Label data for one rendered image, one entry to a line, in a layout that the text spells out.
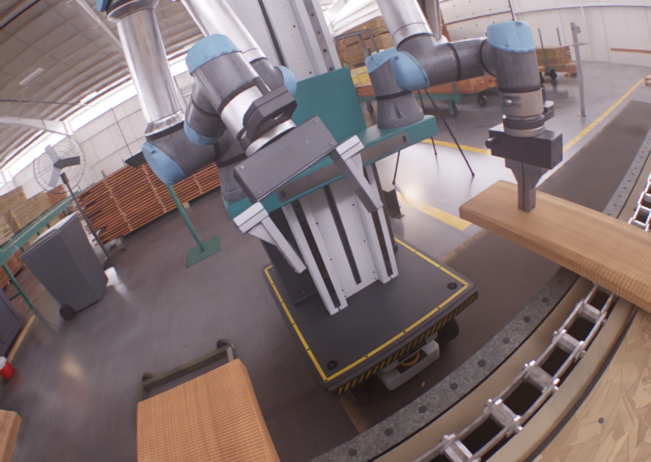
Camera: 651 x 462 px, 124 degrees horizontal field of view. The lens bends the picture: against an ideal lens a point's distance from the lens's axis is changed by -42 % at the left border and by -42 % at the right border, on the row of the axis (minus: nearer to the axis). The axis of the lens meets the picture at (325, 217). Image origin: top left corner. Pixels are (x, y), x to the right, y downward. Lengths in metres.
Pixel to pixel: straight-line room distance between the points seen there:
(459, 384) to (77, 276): 3.57
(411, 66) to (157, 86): 0.48
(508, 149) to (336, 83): 0.57
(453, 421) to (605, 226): 0.40
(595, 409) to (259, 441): 0.39
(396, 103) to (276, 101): 0.61
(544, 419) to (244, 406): 0.37
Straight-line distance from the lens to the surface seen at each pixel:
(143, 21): 0.67
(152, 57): 0.66
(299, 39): 1.01
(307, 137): 0.39
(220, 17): 0.62
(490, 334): 1.47
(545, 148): 0.51
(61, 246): 3.56
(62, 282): 3.79
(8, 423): 0.83
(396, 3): 0.59
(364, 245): 1.20
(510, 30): 0.49
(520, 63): 0.49
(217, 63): 0.41
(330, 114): 0.93
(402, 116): 0.89
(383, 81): 0.89
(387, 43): 13.08
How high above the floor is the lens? 1.19
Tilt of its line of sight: 26 degrees down
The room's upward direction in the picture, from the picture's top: 20 degrees counter-clockwise
